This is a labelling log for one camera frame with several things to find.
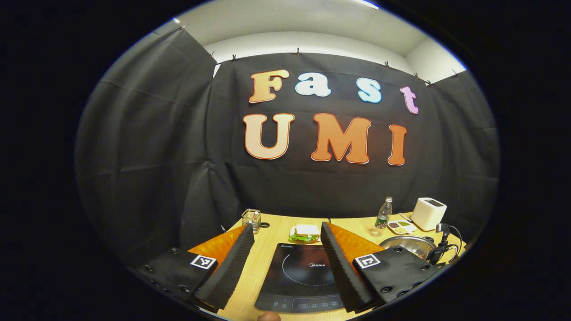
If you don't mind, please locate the black backdrop cloth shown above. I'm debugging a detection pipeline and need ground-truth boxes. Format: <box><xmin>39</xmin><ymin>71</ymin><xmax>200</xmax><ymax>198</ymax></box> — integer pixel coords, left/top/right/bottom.
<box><xmin>75</xmin><ymin>27</ymin><xmax>500</xmax><ymax>268</ymax></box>

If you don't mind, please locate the sandwich with lettuce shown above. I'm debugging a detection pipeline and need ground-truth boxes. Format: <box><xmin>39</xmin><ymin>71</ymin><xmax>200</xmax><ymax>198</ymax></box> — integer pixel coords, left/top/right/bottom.
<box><xmin>289</xmin><ymin>224</ymin><xmax>321</xmax><ymax>244</ymax></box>

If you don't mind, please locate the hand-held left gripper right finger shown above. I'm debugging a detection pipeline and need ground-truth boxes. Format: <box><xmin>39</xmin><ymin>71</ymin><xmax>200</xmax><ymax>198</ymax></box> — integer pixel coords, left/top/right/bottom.
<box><xmin>321</xmin><ymin>222</ymin><xmax>447</xmax><ymax>313</ymax></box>

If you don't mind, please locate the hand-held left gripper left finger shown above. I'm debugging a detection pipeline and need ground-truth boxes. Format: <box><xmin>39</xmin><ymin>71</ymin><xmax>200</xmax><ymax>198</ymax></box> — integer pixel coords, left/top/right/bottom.
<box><xmin>133</xmin><ymin>223</ymin><xmax>255</xmax><ymax>313</ymax></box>

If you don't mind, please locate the white toaster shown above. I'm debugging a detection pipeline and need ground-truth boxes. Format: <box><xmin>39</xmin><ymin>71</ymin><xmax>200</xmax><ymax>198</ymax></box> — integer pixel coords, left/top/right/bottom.
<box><xmin>411</xmin><ymin>198</ymin><xmax>447</xmax><ymax>231</ymax></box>

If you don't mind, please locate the clear plastic water bottle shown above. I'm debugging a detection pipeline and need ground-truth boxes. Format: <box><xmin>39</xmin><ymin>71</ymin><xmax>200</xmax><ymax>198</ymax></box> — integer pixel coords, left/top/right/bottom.
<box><xmin>374</xmin><ymin>197</ymin><xmax>393</xmax><ymax>237</ymax></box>

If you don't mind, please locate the white divided bean dish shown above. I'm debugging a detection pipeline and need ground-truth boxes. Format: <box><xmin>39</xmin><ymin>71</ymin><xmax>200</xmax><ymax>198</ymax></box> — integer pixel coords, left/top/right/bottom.
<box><xmin>387</xmin><ymin>220</ymin><xmax>416</xmax><ymax>235</ymax></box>

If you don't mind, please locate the black induction cooktop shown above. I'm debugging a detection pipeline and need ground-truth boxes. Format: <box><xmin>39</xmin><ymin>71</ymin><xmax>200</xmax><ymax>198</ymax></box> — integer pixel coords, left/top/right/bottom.
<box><xmin>255</xmin><ymin>243</ymin><xmax>346</xmax><ymax>313</ymax></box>

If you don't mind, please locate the small glass jar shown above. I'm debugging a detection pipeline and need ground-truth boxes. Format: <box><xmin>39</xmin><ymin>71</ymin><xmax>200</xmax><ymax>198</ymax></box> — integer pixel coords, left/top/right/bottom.
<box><xmin>241</xmin><ymin>209</ymin><xmax>262</xmax><ymax>234</ymax></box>

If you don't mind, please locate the steel pot with black handle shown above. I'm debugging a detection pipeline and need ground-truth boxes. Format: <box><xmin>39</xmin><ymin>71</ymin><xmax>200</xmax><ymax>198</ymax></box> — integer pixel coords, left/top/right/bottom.
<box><xmin>379</xmin><ymin>223</ymin><xmax>463</xmax><ymax>266</ymax></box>

